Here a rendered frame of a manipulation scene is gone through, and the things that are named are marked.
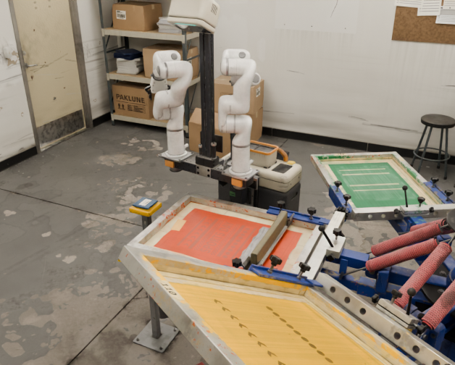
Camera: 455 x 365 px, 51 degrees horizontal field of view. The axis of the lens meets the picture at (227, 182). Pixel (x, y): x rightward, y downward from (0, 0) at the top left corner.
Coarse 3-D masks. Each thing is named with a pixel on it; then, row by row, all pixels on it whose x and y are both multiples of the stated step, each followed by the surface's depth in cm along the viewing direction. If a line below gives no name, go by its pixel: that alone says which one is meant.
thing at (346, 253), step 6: (342, 252) 208; (348, 252) 208; (354, 252) 208; (360, 252) 208; (342, 258) 206; (348, 258) 205; (354, 258) 204; (360, 258) 204; (366, 258) 204; (348, 264) 206; (354, 264) 205; (360, 264) 204
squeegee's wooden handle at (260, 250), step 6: (282, 216) 232; (276, 222) 227; (282, 222) 231; (270, 228) 222; (276, 228) 223; (282, 228) 233; (270, 234) 218; (276, 234) 225; (264, 240) 213; (270, 240) 218; (258, 246) 209; (264, 246) 211; (270, 246) 220; (252, 252) 205; (258, 252) 205; (264, 252) 213; (252, 258) 205; (258, 258) 206
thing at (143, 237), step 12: (180, 204) 257; (204, 204) 263; (216, 204) 260; (228, 204) 257; (240, 204) 257; (168, 216) 246; (264, 216) 250; (276, 216) 246; (156, 228) 238; (312, 228) 240; (132, 240) 225; (144, 240) 229; (312, 240) 225; (168, 252) 217; (312, 252) 223
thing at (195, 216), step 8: (192, 216) 253; (200, 216) 253; (208, 216) 253; (216, 216) 253; (224, 216) 253; (184, 224) 246; (192, 224) 246; (240, 224) 246; (248, 224) 246; (256, 224) 246; (256, 232) 238; (288, 232) 238; (296, 232) 238; (280, 240) 232; (288, 240) 232; (296, 240) 232; (280, 248) 226; (288, 248) 226
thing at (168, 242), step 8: (168, 232) 238; (176, 232) 238; (184, 232) 238; (160, 240) 232; (168, 240) 232; (176, 240) 232; (168, 248) 226; (176, 248) 226; (184, 248) 226; (192, 256) 220; (200, 256) 220; (208, 256) 220; (216, 256) 220; (280, 256) 220; (224, 264) 214; (232, 264) 214; (264, 264) 214; (280, 264) 214
